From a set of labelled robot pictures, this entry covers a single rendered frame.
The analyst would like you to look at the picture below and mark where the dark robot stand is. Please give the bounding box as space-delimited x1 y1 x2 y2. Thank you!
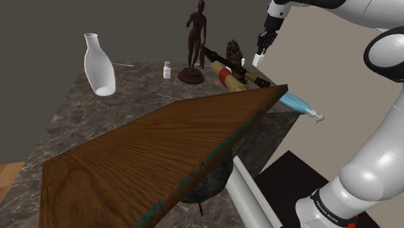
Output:
254 150 381 228

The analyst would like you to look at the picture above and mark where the pale grey tube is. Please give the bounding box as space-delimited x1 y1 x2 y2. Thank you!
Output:
225 155 284 228

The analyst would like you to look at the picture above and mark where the dark brown human figure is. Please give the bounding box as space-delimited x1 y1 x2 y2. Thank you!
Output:
177 0 208 86

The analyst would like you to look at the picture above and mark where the dark mossy stone figure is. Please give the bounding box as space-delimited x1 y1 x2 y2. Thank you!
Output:
225 39 244 69

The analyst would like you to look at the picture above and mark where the small white box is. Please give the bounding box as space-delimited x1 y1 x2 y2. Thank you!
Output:
252 52 265 69

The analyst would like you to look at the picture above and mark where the white vase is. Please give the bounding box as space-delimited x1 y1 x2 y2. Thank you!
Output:
84 32 117 97

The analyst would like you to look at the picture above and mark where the beige roll with red band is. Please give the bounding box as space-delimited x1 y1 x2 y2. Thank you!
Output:
210 60 249 93

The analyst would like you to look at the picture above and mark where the dark grey round ball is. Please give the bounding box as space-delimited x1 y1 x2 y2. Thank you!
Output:
179 149 234 205

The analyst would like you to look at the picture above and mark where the large brown wooden board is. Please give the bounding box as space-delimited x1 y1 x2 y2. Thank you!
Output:
38 84 289 228

